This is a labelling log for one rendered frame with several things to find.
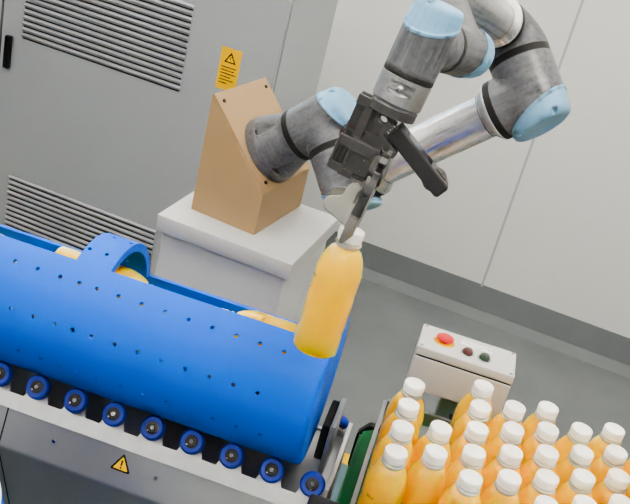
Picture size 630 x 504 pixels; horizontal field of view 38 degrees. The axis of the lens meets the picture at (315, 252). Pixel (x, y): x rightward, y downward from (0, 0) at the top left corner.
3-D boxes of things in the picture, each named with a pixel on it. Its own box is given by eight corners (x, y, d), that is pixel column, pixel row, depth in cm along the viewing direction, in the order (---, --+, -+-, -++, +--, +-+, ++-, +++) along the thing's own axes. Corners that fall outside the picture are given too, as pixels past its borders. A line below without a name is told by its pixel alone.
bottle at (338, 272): (330, 339, 147) (364, 235, 141) (340, 362, 141) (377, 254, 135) (288, 332, 145) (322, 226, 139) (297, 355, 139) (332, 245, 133)
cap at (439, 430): (449, 432, 161) (452, 424, 160) (449, 445, 157) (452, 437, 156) (428, 426, 161) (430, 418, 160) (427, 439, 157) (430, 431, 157)
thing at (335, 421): (319, 447, 174) (334, 394, 169) (331, 451, 174) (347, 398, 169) (306, 478, 165) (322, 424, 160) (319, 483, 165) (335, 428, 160)
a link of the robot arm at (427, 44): (480, 19, 126) (450, 8, 119) (445, 91, 130) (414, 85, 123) (436, -3, 130) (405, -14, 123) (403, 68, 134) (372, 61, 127)
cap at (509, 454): (503, 449, 160) (506, 441, 159) (523, 460, 158) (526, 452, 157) (494, 458, 157) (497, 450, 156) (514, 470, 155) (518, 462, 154)
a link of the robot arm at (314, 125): (309, 110, 202) (359, 83, 195) (327, 166, 200) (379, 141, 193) (278, 103, 192) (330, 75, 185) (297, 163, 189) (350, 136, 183)
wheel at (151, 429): (160, 411, 164) (158, 410, 162) (170, 433, 163) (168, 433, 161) (137, 422, 164) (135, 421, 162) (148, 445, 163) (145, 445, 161)
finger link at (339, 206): (311, 228, 135) (338, 172, 134) (347, 246, 135) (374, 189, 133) (308, 230, 132) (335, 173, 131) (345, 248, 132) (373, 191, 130)
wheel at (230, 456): (238, 438, 162) (237, 437, 160) (249, 461, 161) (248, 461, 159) (215, 450, 162) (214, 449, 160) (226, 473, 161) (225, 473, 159)
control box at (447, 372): (410, 362, 196) (424, 321, 191) (501, 392, 193) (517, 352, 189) (404, 386, 187) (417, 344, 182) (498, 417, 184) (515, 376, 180)
